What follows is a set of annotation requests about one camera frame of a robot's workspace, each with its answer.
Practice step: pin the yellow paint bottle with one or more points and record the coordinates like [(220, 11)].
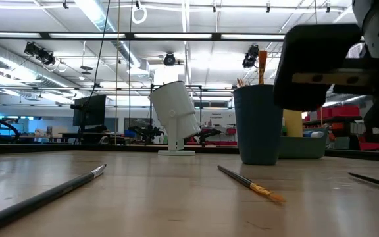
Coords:
[(293, 123)]

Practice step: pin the blue paint bottle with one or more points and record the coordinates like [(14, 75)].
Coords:
[(308, 133)]

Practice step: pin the dark blue cup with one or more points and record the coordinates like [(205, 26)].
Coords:
[(258, 131)]

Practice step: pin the background black robot arm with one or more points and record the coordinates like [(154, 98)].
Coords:
[(146, 131)]

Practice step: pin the small red storage bin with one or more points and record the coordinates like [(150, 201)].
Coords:
[(370, 145)]

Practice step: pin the teal plastic bin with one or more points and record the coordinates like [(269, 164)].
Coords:
[(304, 148)]

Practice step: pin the overhead light bar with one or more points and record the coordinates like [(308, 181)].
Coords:
[(216, 36)]

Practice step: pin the white spot lamp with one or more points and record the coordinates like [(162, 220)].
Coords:
[(176, 108)]

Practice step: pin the black computer monitor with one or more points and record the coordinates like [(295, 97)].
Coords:
[(90, 110)]

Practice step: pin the black ceiling camera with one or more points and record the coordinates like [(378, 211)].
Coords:
[(169, 59), (39, 54), (250, 56)]

